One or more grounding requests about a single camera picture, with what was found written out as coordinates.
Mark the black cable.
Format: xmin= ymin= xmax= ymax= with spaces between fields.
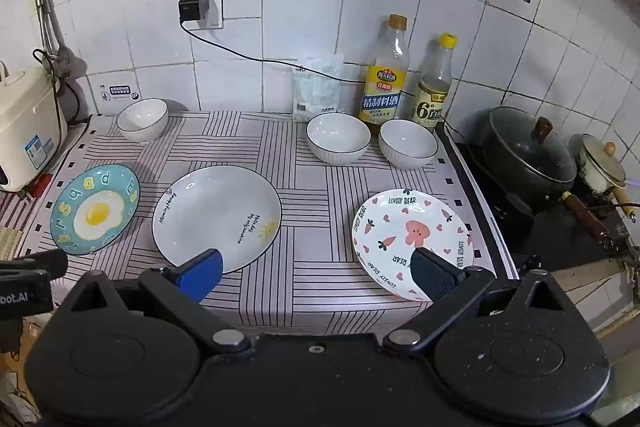
xmin=180 ymin=22 xmax=473 ymax=144

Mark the black power adapter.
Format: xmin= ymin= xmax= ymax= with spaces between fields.
xmin=178 ymin=0 xmax=214 ymax=26

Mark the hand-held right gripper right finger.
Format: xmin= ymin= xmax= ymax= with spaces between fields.
xmin=383 ymin=247 xmax=577 ymax=356

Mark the blue fried egg plate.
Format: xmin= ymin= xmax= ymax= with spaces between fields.
xmin=49 ymin=164 xmax=141 ymax=256

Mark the black gas stove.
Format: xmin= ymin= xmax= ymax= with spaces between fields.
xmin=440 ymin=132 xmax=640 ymax=280

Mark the clear salt bag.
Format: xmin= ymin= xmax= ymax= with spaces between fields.
xmin=292 ymin=55 xmax=345 ymax=123

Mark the small white wall sticker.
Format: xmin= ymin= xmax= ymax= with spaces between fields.
xmin=97 ymin=83 xmax=141 ymax=104

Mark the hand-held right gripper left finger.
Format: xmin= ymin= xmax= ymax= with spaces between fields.
xmin=56 ymin=248 xmax=252 ymax=356

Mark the yellow label cooking wine bottle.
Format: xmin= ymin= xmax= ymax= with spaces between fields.
xmin=358 ymin=14 xmax=411 ymax=126

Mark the glass wok lid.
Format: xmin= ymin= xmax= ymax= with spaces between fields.
xmin=487 ymin=107 xmax=579 ymax=186

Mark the white ribbed bowl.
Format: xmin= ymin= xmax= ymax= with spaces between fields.
xmin=306 ymin=113 xmax=372 ymax=166
xmin=116 ymin=98 xmax=169 ymax=142
xmin=378 ymin=119 xmax=439 ymax=170

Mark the large white plate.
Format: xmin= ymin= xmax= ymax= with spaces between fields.
xmin=151 ymin=165 xmax=283 ymax=276

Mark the white wall socket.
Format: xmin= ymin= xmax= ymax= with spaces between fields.
xmin=185 ymin=0 xmax=225 ymax=30

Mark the cream rice cooker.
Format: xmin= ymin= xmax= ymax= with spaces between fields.
xmin=0 ymin=61 xmax=69 ymax=194

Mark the pink bear print plate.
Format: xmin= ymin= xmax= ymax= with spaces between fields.
xmin=351 ymin=189 xmax=476 ymax=304

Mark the cream enamel milk pot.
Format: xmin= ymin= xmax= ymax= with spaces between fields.
xmin=576 ymin=134 xmax=640 ymax=214

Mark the black rice cooker cord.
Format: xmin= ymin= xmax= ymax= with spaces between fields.
xmin=32 ymin=49 xmax=82 ymax=124

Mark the striped tablecloth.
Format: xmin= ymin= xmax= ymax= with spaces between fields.
xmin=0 ymin=109 xmax=521 ymax=339

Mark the yellow cap vinegar bottle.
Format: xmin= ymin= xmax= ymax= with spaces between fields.
xmin=412 ymin=33 xmax=459 ymax=128

